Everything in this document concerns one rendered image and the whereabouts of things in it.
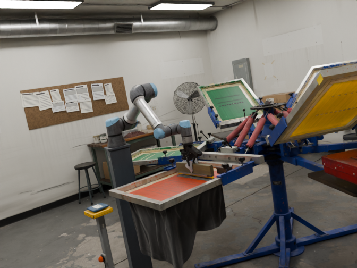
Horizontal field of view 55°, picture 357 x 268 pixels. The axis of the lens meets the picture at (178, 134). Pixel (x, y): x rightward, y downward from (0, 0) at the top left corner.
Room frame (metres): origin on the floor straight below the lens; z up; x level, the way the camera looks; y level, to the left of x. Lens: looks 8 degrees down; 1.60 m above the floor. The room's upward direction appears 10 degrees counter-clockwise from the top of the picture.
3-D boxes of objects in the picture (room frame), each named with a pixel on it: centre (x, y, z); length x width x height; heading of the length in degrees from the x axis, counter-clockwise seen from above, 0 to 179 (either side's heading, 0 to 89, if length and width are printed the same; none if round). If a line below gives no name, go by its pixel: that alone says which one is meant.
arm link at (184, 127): (2.37, -0.05, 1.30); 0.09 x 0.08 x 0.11; 41
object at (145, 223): (2.09, 0.26, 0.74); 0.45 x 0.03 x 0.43; 39
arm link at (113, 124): (2.82, 0.51, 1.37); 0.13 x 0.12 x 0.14; 131
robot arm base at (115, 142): (2.81, 0.51, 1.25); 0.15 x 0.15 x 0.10
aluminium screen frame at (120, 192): (2.27, 0.04, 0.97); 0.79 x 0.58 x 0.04; 129
